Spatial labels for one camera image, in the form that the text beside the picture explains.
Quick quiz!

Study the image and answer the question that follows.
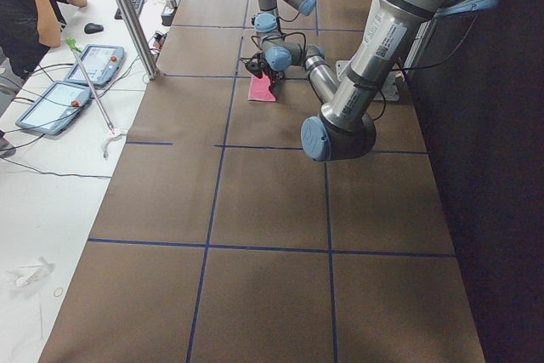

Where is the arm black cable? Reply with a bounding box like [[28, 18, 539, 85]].
[[254, 30, 308, 67]]

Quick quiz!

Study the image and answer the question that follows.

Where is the aluminium frame post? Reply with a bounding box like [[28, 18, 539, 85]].
[[116, 0, 159, 81]]

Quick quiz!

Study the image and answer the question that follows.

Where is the black computer mouse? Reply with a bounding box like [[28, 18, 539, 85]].
[[84, 23, 104, 34]]

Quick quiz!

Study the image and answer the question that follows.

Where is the pink terry towel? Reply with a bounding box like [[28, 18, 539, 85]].
[[247, 75, 276, 102]]

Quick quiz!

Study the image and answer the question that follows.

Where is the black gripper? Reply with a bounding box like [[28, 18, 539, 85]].
[[241, 52, 285, 88]]

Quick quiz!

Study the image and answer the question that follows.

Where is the blue teach pendant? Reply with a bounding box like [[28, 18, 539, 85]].
[[15, 81, 91, 136], [76, 44, 125, 88]]

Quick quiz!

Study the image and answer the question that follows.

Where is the seated person in black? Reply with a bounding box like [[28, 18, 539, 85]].
[[1, 0, 88, 80]]

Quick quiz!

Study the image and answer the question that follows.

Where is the long metal reacher stick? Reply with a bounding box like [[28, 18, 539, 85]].
[[65, 37, 125, 159]]

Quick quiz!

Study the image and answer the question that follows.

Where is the near blue teach pendant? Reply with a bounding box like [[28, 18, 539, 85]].
[[15, 81, 91, 136]]

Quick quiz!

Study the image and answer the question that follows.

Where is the far blue teach pendant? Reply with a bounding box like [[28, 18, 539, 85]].
[[76, 44, 125, 88]]

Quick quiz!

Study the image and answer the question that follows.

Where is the crumpled white tissue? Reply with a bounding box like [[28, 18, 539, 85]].
[[6, 257, 55, 290]]

